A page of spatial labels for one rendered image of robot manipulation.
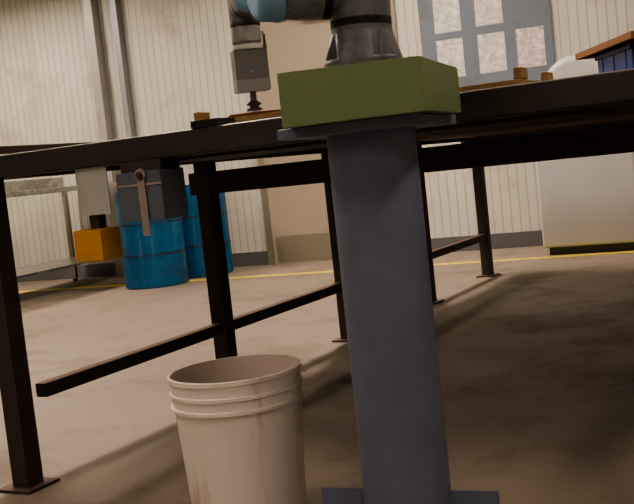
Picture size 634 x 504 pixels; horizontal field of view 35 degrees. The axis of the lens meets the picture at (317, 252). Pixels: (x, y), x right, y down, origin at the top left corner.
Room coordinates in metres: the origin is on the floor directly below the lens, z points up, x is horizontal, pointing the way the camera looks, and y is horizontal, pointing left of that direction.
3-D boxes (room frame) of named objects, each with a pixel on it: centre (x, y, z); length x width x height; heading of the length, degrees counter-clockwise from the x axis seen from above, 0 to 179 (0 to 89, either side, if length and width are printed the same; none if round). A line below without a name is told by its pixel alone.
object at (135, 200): (2.48, 0.39, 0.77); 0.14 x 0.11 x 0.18; 62
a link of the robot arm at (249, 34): (2.55, 0.11, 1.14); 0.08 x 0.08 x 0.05
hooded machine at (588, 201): (7.20, -2.01, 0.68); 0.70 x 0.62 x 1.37; 68
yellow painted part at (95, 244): (2.56, 0.55, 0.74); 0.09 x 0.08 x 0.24; 62
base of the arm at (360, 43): (1.93, -0.13, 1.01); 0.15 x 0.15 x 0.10
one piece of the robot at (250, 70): (2.56, 0.12, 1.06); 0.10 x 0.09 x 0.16; 12
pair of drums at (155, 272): (8.22, 1.13, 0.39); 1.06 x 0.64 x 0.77; 158
